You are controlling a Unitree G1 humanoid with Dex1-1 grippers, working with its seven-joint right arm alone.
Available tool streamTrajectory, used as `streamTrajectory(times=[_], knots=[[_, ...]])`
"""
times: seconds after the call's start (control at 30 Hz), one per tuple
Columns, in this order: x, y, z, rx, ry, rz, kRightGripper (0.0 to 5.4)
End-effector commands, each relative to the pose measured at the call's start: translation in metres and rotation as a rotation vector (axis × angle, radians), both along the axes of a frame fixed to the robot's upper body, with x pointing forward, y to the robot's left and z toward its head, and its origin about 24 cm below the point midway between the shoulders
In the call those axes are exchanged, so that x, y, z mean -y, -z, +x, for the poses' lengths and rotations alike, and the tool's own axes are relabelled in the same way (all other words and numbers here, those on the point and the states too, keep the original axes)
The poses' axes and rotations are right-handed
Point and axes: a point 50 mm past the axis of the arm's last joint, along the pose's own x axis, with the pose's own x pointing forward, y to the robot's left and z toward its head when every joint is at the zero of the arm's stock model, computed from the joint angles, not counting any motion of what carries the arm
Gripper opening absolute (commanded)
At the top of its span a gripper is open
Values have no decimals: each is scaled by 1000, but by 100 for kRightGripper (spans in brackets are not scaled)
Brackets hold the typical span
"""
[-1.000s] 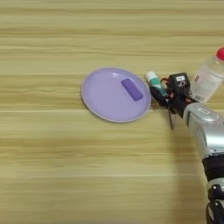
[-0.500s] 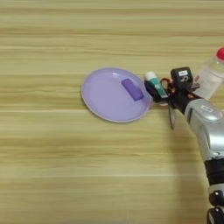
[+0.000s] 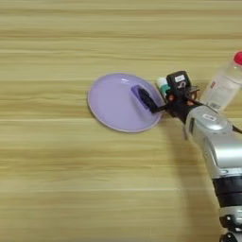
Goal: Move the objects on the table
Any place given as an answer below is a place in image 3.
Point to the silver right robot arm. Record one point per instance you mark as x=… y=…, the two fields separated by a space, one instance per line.
x=220 y=148

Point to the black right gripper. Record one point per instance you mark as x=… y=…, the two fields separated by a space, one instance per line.
x=179 y=105

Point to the purple eraser block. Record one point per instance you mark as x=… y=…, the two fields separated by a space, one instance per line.
x=135 y=92

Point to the white and teal glue stick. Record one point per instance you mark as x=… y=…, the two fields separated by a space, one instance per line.
x=162 y=84

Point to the purple round plate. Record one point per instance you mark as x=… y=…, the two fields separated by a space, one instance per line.
x=113 y=104

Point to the clear bottle with red cap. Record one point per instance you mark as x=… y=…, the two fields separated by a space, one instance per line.
x=220 y=89

